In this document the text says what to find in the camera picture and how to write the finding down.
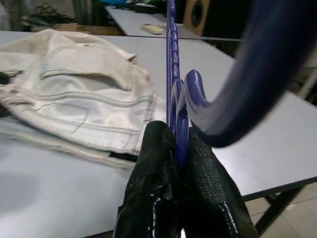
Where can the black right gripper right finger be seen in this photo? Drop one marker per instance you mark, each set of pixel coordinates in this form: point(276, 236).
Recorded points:
point(210, 198)

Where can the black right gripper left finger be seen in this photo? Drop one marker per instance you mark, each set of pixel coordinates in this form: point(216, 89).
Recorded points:
point(153, 186)

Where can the cream denim jacket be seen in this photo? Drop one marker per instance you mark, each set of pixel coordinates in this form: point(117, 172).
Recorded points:
point(74, 99)

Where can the purple plastic hanger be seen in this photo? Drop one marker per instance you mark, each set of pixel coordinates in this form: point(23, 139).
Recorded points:
point(260, 49)

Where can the grey folding table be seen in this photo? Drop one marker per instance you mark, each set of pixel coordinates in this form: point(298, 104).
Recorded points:
point(49, 198)
point(128, 22)

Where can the wooden speaker box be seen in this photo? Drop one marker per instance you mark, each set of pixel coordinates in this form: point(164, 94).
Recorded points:
point(190, 15)

